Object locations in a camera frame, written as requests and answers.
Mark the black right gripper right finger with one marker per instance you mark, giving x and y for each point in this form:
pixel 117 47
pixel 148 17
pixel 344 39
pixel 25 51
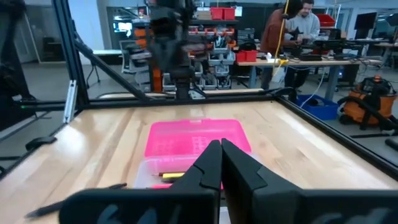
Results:
pixel 280 205

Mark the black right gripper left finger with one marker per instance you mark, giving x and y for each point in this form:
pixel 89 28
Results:
pixel 186 205

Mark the yellow highlighter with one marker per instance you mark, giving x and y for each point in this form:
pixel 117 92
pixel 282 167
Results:
pixel 172 175

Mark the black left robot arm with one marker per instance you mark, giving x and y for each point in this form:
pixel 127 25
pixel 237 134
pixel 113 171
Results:
pixel 182 87

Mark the black bench robot arm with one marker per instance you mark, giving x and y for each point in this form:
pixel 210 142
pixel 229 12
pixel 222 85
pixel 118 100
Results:
pixel 326 46

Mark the cardboard box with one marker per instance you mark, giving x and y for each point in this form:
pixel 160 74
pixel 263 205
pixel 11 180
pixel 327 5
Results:
pixel 204 15

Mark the clear supply box pink lid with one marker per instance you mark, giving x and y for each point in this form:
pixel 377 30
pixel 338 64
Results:
pixel 192 137

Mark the grey office chair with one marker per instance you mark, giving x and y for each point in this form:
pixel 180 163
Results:
pixel 133 59

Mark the parts bin rack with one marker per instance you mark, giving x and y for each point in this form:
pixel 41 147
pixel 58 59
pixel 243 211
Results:
pixel 217 62

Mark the red storage bin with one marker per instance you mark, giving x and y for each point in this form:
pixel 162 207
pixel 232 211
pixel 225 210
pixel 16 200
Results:
pixel 229 13
pixel 216 13

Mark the white table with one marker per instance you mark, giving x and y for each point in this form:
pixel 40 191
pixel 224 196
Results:
pixel 107 52

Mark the black grip retractable pen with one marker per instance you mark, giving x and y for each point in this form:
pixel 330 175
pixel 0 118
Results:
pixel 119 186

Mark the small red bin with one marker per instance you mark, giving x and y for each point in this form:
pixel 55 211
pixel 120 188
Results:
pixel 252 55
pixel 240 56

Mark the person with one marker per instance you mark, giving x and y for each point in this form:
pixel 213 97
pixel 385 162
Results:
pixel 308 25
pixel 273 34

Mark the blue plastic bin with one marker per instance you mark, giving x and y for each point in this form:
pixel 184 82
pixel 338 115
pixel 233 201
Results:
pixel 320 110

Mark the black table clamp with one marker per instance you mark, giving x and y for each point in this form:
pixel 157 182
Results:
pixel 283 91
pixel 40 142

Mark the orange shop vacuum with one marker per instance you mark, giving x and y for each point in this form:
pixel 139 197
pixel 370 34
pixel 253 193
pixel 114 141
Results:
pixel 367 105

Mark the wooden worktable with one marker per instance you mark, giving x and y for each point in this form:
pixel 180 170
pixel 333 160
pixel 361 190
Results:
pixel 329 62

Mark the large red bin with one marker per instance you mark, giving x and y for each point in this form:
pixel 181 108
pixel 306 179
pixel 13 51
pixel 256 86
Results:
pixel 326 20

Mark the black partition panel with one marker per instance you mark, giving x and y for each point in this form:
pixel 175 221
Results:
pixel 11 77

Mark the black computer monitor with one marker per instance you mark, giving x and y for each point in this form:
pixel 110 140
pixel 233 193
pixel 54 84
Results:
pixel 365 21

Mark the black aluminium rig frame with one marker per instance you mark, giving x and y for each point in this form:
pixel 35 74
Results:
pixel 71 46

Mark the silver aluminium bracket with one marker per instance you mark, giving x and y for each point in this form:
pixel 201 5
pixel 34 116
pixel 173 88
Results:
pixel 70 102

